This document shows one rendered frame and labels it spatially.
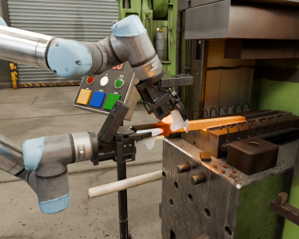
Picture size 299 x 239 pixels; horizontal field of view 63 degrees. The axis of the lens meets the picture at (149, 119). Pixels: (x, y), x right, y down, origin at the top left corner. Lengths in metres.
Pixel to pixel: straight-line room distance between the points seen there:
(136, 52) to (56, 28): 7.97
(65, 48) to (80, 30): 8.01
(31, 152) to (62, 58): 0.22
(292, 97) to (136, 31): 0.77
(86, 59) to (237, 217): 0.54
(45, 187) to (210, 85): 0.72
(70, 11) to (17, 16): 1.53
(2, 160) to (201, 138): 0.58
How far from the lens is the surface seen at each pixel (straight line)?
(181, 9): 0.90
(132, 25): 0.61
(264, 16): 0.82
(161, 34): 5.49
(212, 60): 1.04
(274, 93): 1.22
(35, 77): 8.67
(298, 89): 1.16
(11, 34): 0.63
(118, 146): 0.64
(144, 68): 0.63
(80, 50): 0.52
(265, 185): 0.75
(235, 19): 0.74
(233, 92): 1.15
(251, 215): 0.76
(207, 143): 0.81
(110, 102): 1.11
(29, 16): 8.66
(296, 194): 0.83
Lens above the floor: 1.25
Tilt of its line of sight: 17 degrees down
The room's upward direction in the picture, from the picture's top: straight up
